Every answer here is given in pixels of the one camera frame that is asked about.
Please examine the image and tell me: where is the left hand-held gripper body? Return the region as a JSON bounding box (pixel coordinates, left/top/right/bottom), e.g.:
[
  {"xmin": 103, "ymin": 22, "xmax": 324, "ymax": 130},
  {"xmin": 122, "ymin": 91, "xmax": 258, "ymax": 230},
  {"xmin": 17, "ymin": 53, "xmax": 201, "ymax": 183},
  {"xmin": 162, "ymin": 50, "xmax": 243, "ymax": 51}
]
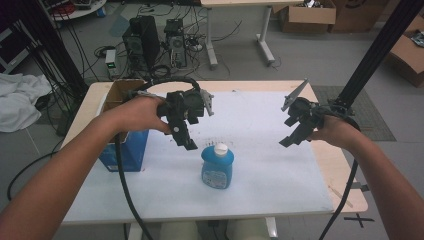
[{"xmin": 157, "ymin": 89, "xmax": 215, "ymax": 128}]

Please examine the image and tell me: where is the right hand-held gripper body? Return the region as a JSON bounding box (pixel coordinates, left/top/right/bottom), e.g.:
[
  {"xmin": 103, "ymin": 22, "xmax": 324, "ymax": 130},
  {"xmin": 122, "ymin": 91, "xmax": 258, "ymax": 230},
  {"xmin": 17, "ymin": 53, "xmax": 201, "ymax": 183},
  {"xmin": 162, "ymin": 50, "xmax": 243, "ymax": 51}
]
[{"xmin": 281, "ymin": 78, "xmax": 326, "ymax": 134}]

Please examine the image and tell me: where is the blue bottle with white cap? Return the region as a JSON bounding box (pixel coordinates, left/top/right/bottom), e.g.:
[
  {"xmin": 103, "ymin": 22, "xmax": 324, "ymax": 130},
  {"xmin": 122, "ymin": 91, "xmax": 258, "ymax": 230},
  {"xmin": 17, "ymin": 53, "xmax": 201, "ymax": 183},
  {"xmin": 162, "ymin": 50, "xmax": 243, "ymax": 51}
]
[{"xmin": 200, "ymin": 142, "xmax": 235, "ymax": 190}]

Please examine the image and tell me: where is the blue cardboard box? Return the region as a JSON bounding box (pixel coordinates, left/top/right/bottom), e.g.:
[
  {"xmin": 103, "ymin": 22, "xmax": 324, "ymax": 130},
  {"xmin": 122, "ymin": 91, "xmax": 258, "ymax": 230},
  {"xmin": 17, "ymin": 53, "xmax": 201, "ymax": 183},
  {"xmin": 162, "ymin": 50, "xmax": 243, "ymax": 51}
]
[{"xmin": 98, "ymin": 78, "xmax": 150, "ymax": 173}]

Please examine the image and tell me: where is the person's right hand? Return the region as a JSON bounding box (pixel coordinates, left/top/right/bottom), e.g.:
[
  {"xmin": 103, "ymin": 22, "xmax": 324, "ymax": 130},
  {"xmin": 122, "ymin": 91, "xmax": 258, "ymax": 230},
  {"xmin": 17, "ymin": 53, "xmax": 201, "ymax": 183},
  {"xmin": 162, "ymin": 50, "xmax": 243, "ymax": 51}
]
[{"xmin": 308, "ymin": 114, "xmax": 364, "ymax": 152}]

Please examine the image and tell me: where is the person's left hand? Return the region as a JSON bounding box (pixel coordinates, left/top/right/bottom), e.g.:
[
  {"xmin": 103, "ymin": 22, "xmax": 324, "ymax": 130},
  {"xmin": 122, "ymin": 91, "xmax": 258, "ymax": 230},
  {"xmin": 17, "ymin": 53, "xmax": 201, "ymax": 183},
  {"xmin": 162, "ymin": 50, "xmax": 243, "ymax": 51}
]
[{"xmin": 124, "ymin": 95, "xmax": 172, "ymax": 135}]

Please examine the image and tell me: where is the light wooden table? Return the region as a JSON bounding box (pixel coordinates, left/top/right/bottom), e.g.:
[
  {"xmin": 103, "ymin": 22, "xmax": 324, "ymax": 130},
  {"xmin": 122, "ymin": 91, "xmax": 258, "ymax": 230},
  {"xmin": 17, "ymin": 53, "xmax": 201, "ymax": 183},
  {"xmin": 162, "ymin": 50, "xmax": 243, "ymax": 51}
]
[{"xmin": 60, "ymin": 79, "xmax": 370, "ymax": 240}]

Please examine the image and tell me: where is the small black computer tower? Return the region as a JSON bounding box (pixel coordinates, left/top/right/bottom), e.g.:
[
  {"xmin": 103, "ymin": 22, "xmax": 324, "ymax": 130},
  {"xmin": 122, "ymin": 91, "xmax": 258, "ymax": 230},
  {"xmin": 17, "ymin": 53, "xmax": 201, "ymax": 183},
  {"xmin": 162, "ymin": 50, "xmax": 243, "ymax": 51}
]
[{"xmin": 163, "ymin": 18, "xmax": 189, "ymax": 70}]

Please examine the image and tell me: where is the dark floor mat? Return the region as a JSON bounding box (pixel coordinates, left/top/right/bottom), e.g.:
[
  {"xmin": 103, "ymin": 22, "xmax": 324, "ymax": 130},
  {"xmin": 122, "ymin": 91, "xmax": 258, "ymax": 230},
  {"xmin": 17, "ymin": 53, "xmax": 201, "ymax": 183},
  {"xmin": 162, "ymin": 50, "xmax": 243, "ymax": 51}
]
[{"xmin": 311, "ymin": 85, "xmax": 398, "ymax": 143}]

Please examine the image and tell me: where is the large black computer tower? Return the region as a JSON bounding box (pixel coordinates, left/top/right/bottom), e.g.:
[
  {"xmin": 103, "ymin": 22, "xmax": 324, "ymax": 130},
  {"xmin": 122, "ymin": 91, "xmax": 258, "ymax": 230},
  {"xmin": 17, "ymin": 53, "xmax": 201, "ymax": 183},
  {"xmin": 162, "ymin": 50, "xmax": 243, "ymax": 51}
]
[{"xmin": 121, "ymin": 15, "xmax": 161, "ymax": 72}]

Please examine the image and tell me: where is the grey box with green light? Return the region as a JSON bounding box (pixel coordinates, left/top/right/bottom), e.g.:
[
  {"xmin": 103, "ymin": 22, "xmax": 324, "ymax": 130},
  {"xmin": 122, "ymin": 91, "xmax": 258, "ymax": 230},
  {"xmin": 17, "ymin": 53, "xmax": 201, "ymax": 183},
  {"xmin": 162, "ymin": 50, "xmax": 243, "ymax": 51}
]
[{"xmin": 104, "ymin": 49, "xmax": 118, "ymax": 78}]

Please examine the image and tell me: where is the white desk with metal legs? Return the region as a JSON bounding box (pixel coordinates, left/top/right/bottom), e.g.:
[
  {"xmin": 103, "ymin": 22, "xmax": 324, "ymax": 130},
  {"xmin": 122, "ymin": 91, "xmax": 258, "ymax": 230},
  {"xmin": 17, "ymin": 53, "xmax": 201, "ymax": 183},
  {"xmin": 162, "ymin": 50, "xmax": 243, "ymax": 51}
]
[{"xmin": 199, "ymin": 0, "xmax": 305, "ymax": 71}]

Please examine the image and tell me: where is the open brown cardboard box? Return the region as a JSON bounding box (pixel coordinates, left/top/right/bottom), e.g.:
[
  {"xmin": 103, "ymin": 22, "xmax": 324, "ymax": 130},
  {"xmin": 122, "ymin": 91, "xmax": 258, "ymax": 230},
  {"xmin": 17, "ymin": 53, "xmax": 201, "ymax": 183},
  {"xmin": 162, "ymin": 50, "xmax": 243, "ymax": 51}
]
[{"xmin": 279, "ymin": 0, "xmax": 337, "ymax": 35}]

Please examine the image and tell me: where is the tall brown cardboard box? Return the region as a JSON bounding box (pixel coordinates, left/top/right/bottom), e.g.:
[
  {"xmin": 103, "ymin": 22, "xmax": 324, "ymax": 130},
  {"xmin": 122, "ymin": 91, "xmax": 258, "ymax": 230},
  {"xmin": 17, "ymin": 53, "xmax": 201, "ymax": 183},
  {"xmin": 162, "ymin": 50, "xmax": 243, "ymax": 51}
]
[{"xmin": 328, "ymin": 0, "xmax": 392, "ymax": 34}]

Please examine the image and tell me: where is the brown cardboard box with flap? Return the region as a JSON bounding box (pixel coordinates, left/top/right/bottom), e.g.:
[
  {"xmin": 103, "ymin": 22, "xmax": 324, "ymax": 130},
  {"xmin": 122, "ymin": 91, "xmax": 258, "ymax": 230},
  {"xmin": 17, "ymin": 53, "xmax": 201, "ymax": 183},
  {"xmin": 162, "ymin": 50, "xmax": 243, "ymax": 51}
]
[{"xmin": 383, "ymin": 14, "xmax": 424, "ymax": 89}]

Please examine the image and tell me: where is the round white table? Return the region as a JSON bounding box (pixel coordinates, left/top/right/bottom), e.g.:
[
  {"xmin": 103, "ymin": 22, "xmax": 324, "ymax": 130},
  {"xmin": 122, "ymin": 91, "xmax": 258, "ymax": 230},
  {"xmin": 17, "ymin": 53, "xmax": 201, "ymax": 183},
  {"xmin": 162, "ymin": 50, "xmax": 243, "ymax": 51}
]
[{"xmin": 39, "ymin": 0, "xmax": 108, "ymax": 22}]

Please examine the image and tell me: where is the white cloth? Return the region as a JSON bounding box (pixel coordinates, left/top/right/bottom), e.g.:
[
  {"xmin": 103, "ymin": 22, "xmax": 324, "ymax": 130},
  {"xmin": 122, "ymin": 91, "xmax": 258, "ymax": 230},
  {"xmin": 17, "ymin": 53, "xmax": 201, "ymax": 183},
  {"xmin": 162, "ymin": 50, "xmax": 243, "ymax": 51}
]
[{"xmin": 0, "ymin": 72, "xmax": 54, "ymax": 134}]

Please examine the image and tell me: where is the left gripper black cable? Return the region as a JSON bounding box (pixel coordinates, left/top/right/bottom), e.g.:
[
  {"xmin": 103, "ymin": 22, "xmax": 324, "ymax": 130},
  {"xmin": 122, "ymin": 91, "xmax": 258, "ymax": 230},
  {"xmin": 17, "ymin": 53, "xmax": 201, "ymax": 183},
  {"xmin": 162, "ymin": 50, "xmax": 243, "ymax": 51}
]
[{"xmin": 114, "ymin": 76, "xmax": 202, "ymax": 240}]

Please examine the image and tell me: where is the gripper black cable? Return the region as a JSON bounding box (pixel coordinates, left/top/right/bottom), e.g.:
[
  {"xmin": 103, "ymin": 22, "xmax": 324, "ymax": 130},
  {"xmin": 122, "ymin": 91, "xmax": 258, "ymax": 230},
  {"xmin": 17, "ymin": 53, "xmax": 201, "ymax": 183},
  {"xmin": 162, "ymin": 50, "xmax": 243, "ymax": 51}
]
[
  {"xmin": 114, "ymin": 76, "xmax": 202, "ymax": 240},
  {"xmin": 318, "ymin": 105, "xmax": 363, "ymax": 240}
]

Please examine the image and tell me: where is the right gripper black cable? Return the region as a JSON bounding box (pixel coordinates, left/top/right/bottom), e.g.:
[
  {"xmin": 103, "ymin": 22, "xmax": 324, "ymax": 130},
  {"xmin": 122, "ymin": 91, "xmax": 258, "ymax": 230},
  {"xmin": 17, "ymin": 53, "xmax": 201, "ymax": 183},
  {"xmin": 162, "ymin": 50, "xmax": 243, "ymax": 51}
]
[{"xmin": 318, "ymin": 105, "xmax": 363, "ymax": 240}]

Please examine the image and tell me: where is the black aluminium post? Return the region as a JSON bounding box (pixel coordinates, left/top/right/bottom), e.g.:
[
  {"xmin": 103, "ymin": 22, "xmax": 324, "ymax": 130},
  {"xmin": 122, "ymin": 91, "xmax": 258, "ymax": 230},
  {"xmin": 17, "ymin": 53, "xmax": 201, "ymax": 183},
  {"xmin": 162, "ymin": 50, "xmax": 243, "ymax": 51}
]
[{"xmin": 327, "ymin": 0, "xmax": 424, "ymax": 117}]

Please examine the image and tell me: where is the black stand with cables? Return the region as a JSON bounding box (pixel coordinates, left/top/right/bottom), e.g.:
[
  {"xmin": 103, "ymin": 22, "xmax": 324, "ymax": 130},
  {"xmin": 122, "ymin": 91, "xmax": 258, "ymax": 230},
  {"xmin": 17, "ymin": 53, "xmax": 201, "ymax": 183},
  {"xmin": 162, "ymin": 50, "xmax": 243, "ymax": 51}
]
[{"xmin": 0, "ymin": 0, "xmax": 90, "ymax": 101}]

